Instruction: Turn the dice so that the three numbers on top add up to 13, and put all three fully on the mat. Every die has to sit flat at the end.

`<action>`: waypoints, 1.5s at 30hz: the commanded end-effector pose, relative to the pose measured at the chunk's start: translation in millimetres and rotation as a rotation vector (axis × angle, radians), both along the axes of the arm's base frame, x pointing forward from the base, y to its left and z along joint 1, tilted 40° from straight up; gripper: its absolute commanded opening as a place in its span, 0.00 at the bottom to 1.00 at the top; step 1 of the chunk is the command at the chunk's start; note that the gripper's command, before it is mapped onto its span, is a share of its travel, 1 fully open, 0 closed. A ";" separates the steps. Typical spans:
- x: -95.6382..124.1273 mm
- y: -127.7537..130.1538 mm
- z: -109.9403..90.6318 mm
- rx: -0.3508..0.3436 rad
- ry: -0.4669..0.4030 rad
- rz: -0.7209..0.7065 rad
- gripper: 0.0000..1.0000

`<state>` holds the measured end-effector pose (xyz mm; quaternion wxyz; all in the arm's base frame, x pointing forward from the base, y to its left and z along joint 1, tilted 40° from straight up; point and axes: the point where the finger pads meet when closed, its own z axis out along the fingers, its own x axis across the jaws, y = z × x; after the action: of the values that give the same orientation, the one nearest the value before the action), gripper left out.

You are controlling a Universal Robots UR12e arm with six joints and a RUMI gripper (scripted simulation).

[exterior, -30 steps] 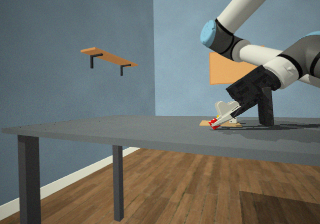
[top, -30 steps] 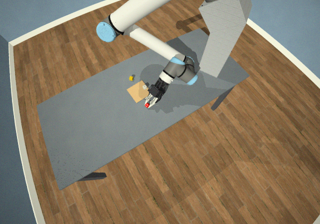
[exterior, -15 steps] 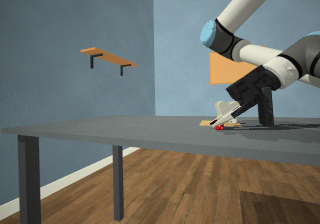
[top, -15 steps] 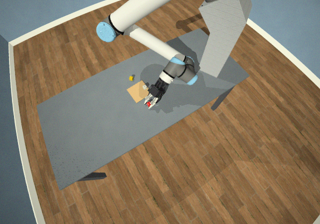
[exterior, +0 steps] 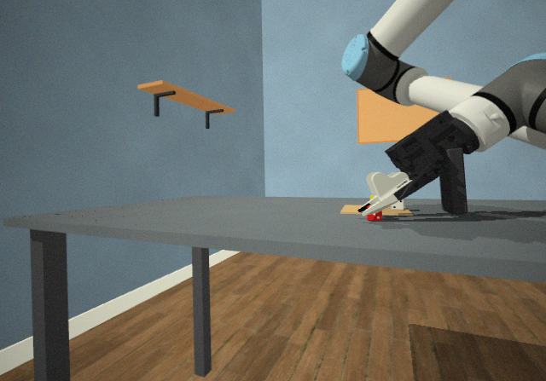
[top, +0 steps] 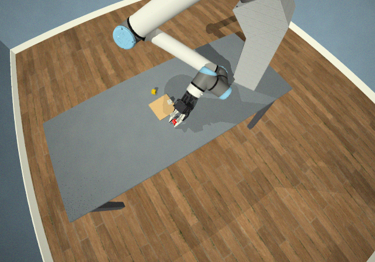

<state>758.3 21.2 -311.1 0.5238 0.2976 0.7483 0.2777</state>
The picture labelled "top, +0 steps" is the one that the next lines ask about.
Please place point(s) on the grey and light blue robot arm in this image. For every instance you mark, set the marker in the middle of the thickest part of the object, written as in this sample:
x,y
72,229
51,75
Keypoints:
x,y
143,25

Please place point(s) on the tan flat mat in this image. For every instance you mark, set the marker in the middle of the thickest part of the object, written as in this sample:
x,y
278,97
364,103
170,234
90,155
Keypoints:
x,y
161,108

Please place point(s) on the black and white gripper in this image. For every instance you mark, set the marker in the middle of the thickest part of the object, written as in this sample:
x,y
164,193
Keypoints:
x,y
182,107

